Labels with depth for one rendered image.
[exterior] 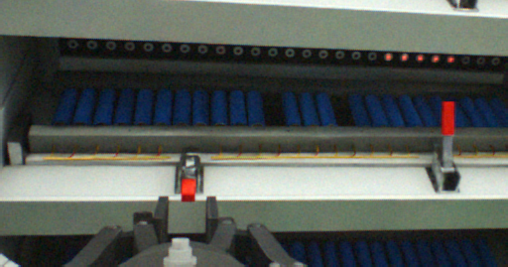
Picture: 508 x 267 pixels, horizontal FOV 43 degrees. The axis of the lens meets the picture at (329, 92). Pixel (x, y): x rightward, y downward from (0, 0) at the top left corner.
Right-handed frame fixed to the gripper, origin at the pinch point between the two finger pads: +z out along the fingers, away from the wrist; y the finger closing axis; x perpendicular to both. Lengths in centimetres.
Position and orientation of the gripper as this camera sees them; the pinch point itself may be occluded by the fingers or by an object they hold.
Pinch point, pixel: (186, 226)
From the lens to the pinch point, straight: 47.9
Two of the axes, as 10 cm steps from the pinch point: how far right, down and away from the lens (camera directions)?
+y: 9.8, 0.3, 2.0
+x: 0.4, -10.0, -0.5
